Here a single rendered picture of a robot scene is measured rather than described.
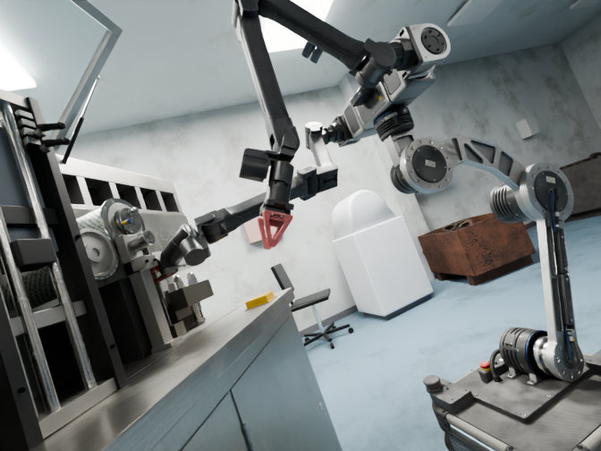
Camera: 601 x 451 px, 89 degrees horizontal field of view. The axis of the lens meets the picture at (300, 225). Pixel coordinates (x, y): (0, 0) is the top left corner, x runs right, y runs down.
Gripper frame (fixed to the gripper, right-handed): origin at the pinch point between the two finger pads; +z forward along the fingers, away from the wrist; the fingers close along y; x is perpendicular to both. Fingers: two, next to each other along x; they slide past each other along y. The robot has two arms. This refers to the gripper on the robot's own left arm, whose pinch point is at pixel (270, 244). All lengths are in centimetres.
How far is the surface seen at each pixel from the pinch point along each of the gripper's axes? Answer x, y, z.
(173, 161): -84, -311, -126
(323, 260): 123, -311, -38
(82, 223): -46, -22, 0
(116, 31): -59, -37, -69
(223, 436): -4.6, 12.3, 34.3
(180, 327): -17.3, -27.8, 24.0
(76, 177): -68, -61, -22
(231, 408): -3.5, 8.3, 31.5
